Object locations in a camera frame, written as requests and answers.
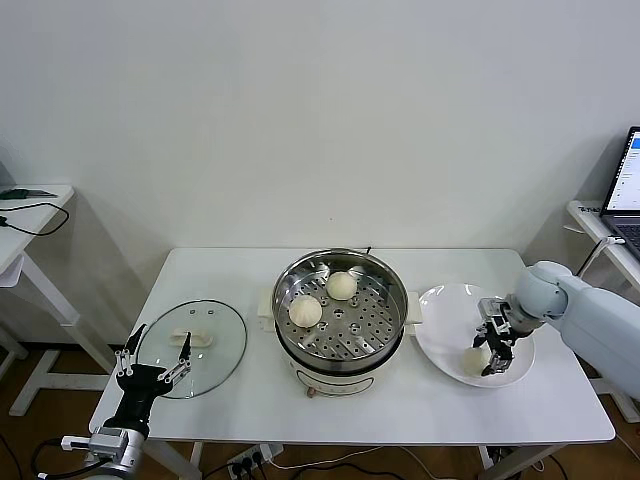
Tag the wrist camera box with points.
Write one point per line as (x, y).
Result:
(77, 443)
(492, 309)

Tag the round glass lid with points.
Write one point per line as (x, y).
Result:
(220, 345)

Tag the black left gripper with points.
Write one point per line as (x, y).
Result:
(140, 384)

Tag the perforated steel steamer pot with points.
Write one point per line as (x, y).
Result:
(360, 325)

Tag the white oval plate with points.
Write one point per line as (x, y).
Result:
(450, 320)

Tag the white electric cooker base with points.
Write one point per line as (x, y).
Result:
(335, 382)

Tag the white side desk with tool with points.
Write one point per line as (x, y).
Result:
(15, 245)

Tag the green flat tool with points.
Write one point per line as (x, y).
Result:
(15, 193)

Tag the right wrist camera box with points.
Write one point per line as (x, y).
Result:
(492, 309)

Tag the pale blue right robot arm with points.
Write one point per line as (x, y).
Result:
(590, 320)

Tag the white steamed baozi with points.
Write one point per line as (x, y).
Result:
(305, 310)
(341, 286)
(474, 361)

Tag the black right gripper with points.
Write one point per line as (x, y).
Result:
(501, 345)

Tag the open laptop lit screen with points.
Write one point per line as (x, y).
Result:
(627, 185)

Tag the white power strip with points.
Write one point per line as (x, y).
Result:
(250, 457)

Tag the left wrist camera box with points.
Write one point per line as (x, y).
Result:
(77, 443)

